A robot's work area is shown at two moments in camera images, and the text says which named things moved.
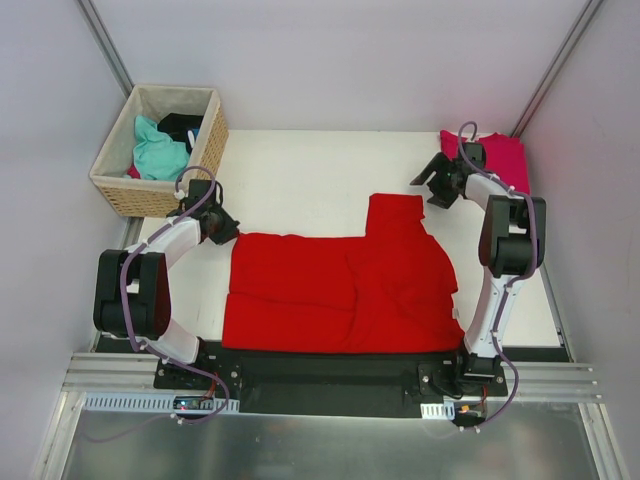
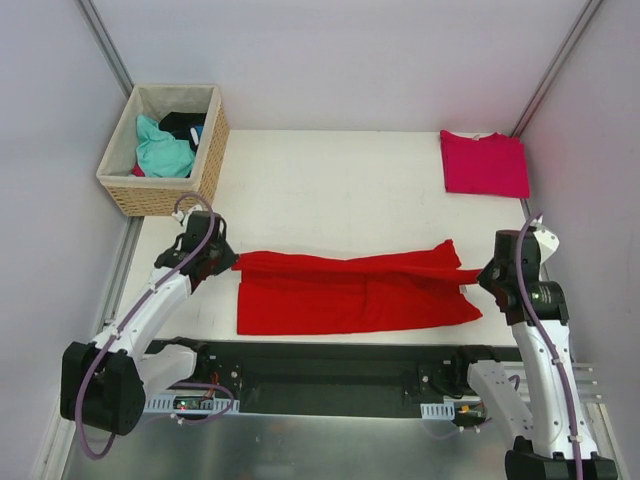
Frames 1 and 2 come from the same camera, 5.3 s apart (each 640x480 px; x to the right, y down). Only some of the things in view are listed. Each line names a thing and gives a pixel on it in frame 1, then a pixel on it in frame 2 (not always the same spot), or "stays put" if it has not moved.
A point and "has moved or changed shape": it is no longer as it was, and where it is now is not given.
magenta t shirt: (504, 158) stays put
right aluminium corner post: (586, 16) stays put
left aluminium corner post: (107, 46) stays put
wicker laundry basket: (146, 198) stays put
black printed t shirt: (182, 127) stays put
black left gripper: (223, 227) -> (218, 255)
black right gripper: (445, 180) -> (496, 278)
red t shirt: (390, 291) has moved or changed shape
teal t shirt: (156, 154) stays put
